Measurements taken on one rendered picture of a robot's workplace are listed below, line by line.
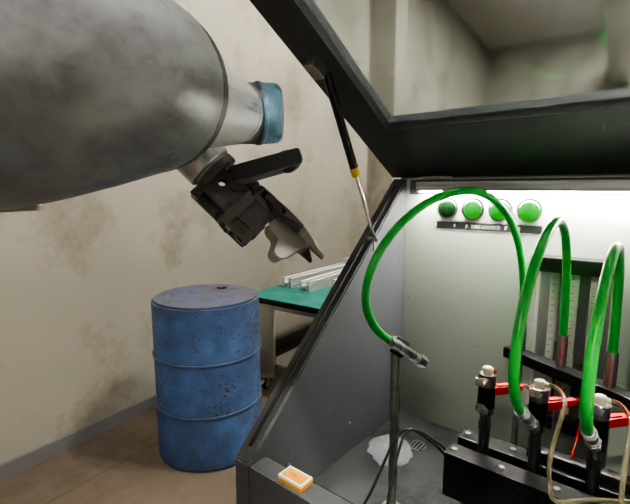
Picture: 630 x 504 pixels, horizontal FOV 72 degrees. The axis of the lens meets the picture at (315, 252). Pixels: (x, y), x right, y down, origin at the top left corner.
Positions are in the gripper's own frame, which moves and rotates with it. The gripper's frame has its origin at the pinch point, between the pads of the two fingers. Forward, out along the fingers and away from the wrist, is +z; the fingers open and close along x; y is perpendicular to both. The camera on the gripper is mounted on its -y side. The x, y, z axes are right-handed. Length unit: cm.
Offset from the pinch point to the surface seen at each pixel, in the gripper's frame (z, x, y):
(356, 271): 12.5, -24.1, -9.1
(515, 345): 24.3, 19.1, -5.1
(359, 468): 42, -26, 21
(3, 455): -22, -188, 141
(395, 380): 26.9, -6.3, 4.9
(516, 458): 48.5, 1.5, 1.3
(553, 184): 26, -4, -45
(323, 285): 51, -249, -45
